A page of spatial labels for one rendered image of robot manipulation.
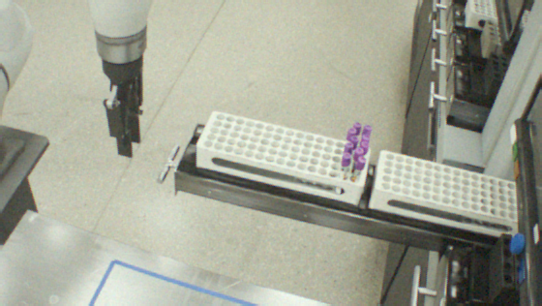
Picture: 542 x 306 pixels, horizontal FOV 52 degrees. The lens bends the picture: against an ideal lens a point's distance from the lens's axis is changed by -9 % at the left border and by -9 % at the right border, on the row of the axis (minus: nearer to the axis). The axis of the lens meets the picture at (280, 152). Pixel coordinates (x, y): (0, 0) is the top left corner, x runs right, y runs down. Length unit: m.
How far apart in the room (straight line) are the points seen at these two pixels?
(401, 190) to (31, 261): 0.63
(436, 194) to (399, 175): 0.08
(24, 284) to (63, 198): 1.21
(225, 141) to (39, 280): 0.41
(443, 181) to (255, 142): 0.34
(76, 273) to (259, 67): 1.85
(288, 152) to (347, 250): 1.01
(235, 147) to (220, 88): 1.49
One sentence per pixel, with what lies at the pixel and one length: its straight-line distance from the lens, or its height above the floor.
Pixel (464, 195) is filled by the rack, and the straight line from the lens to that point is 1.09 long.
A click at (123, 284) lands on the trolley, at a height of 0.82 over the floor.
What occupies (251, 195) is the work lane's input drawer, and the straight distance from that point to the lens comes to 1.08.
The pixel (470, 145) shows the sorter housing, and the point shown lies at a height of 0.73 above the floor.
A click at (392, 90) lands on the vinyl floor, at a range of 2.68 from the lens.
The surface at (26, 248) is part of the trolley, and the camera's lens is 1.01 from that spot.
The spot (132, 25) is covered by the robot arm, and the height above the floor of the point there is 1.08.
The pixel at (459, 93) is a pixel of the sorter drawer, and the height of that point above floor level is 0.82.
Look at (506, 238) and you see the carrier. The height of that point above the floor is 0.88.
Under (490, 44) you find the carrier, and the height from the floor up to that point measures 0.88.
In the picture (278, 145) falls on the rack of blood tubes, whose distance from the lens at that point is 1.08.
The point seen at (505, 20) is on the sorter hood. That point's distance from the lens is 1.36.
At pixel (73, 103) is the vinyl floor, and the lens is 2.52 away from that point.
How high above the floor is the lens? 1.61
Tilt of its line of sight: 45 degrees down
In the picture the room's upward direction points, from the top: 8 degrees clockwise
